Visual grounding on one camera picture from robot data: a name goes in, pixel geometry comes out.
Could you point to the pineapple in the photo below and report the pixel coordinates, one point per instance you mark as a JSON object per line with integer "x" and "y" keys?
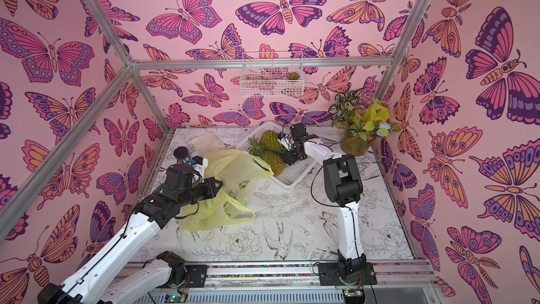
{"x": 270, "y": 141}
{"x": 268, "y": 153}

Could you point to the potted plant yellow green leaves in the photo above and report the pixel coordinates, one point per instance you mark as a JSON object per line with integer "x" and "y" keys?
{"x": 362, "y": 125}

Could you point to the white wire wall basket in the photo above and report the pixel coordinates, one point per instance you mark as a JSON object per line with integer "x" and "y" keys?
{"x": 264, "y": 74}

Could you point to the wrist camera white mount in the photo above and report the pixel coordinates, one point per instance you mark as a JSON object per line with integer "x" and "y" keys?
{"x": 199, "y": 164}
{"x": 285, "y": 142}

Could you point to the yellow-green plastic bag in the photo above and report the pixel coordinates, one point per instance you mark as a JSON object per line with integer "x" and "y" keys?
{"x": 239, "y": 171}

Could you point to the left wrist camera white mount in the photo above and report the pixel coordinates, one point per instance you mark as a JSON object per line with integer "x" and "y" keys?
{"x": 199, "y": 164}

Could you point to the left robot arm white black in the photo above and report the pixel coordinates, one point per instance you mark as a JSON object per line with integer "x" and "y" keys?
{"x": 94, "y": 282}

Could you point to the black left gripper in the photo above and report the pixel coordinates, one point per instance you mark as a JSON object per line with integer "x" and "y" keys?
{"x": 211, "y": 191}

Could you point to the small green item in wire basket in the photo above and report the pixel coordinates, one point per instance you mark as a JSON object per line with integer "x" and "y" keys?
{"x": 293, "y": 76}

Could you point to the pineapple front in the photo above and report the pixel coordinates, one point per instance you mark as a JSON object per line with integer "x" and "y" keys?
{"x": 268, "y": 153}

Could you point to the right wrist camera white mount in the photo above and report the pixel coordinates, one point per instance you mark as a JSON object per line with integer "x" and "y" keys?
{"x": 285, "y": 142}

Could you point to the white plastic perforated basket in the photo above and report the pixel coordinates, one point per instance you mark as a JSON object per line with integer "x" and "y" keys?
{"x": 292, "y": 175}

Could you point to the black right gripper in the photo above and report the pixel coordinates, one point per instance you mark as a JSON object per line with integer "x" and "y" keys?
{"x": 290, "y": 156}

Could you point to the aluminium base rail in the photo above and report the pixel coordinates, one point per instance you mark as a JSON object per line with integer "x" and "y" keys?
{"x": 401, "y": 281}

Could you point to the small black round jar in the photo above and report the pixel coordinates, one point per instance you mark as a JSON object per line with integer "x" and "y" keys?
{"x": 181, "y": 153}

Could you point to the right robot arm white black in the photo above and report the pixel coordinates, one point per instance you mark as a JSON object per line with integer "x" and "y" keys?
{"x": 344, "y": 188}

